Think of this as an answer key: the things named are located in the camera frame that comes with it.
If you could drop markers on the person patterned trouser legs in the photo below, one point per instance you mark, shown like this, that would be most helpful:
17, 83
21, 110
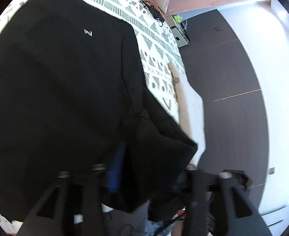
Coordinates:
120, 223

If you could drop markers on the cream bedside cabinet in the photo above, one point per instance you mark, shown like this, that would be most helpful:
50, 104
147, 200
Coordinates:
178, 27

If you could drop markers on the black button shirt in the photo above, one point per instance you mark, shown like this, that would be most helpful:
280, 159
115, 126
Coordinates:
30, 160

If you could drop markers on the folded beige blanket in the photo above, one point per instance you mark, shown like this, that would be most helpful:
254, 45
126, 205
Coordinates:
191, 111

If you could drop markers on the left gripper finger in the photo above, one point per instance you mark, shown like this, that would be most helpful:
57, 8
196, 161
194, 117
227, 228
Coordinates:
113, 173

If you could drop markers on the patterned bed quilt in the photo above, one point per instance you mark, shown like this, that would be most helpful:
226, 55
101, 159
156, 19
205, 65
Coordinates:
144, 41

